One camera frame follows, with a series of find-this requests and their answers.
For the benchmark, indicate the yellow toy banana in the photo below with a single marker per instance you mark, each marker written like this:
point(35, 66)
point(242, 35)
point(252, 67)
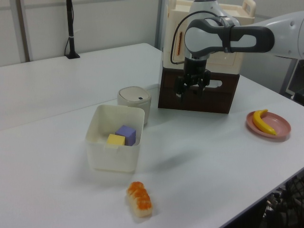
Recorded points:
point(260, 122)

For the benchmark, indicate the cream plastic open box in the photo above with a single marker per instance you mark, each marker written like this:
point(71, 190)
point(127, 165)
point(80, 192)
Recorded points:
point(111, 156)

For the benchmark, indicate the purple foam cube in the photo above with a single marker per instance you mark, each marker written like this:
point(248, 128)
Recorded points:
point(127, 133)

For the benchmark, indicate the small beige lidded bin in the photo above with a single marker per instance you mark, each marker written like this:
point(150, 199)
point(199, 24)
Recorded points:
point(134, 96)

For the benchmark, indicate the black pole stand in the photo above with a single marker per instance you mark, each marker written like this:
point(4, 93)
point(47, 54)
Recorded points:
point(70, 28)

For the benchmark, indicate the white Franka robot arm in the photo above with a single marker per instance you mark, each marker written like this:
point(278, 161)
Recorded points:
point(237, 38)

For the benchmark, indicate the grey metal frame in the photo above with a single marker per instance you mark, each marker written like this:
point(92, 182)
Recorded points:
point(293, 78)

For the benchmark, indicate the dark brown storage crate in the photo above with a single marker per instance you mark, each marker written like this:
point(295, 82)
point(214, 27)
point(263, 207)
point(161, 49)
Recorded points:
point(213, 99)

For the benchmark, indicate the yellow foam cube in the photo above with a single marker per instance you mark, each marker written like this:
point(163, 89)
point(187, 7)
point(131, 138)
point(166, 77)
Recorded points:
point(116, 139)

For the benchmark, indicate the pink round plate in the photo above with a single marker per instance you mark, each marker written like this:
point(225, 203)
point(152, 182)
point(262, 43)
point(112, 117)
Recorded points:
point(280, 124)

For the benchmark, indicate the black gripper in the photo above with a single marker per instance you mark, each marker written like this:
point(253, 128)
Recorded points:
point(194, 71)

